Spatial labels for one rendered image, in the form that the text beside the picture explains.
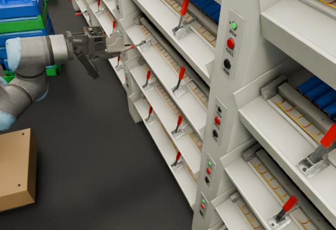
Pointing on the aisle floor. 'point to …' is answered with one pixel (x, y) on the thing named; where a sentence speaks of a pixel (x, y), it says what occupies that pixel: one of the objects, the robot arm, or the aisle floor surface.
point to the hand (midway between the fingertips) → (127, 47)
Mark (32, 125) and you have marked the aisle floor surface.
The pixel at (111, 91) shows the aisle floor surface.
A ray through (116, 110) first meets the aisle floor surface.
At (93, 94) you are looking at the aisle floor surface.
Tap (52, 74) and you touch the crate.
